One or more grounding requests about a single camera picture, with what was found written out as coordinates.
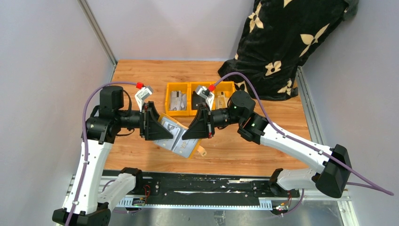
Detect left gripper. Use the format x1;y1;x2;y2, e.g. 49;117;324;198
116;101;174;140

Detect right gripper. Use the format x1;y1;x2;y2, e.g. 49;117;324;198
182;103;244;140

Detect yellow leather card holder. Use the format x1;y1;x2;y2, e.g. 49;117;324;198
153;113;207;158

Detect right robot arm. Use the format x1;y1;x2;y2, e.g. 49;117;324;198
182;91;351;198

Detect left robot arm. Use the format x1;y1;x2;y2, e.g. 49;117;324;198
52;82;173;226

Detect black cards in bin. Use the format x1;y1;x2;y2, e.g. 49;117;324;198
191;91;204;110

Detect silver cards in bin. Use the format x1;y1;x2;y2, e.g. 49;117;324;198
169;90;187;111

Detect middle yellow bin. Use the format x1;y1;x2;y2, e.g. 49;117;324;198
188;81;215;117

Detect yellow bin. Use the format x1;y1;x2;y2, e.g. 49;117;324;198
212;81;236;110
188;81;215;117
165;82;191;116

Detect right yellow bin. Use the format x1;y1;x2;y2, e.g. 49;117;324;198
212;81;236;110

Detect left yellow bin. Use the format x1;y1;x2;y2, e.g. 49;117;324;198
165;82;191;116

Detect black floral blanket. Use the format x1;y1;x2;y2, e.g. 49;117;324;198
218;0;359;101

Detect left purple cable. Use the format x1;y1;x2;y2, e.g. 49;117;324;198
64;81;144;226

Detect purple cable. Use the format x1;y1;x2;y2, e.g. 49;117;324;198
64;81;144;226
208;72;395;196

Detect aluminium frame post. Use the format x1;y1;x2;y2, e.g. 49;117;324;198
77;0;118;68

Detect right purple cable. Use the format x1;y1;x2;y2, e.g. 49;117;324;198
208;72;395;196

